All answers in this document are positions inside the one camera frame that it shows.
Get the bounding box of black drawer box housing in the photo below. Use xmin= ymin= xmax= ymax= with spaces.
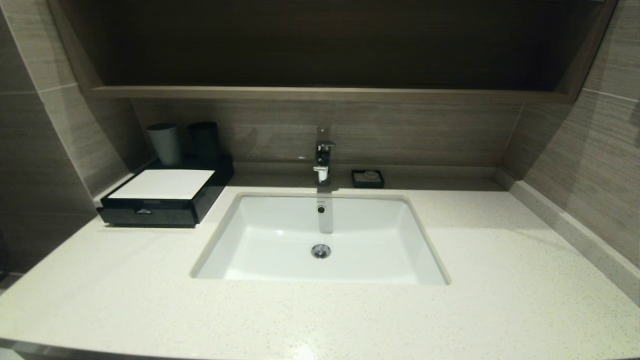
xmin=97 ymin=169 xmax=224 ymax=228

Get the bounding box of chrome faucet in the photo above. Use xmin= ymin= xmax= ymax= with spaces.
xmin=313 ymin=127 xmax=337 ymax=187

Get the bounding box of black soap dish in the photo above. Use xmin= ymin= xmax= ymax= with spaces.
xmin=351 ymin=170 xmax=385 ymax=190

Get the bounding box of white ceramic sink basin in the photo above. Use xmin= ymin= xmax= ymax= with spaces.
xmin=190 ymin=192 xmax=451 ymax=287

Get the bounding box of black cup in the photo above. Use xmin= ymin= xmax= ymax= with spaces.
xmin=188 ymin=121 xmax=221 ymax=166

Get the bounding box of white paper card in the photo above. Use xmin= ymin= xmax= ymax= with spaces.
xmin=107 ymin=169 xmax=216 ymax=201

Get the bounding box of pale grey cup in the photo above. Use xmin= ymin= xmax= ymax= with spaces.
xmin=146 ymin=123 xmax=183 ymax=168

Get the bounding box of wooden wall shelf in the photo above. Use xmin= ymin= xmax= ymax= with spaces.
xmin=89 ymin=86 xmax=574 ymax=105

